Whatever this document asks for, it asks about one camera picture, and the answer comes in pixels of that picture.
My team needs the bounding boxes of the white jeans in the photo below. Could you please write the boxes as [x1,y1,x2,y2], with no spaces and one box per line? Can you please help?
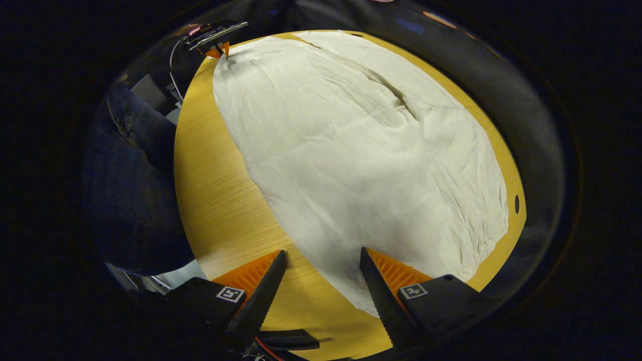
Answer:
[212,30,510,317]

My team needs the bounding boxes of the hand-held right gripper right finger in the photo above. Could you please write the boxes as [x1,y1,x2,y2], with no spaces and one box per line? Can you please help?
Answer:
[360,247,497,351]

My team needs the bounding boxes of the grey box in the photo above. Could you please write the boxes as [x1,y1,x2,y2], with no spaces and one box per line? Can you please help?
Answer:
[131,74,169,114]

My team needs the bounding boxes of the person's dark trousers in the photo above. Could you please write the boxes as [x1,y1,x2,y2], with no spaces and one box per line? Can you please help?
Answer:
[83,83,197,276]

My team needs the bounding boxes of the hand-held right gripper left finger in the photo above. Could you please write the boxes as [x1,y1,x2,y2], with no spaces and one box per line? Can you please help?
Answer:
[168,250,287,347]

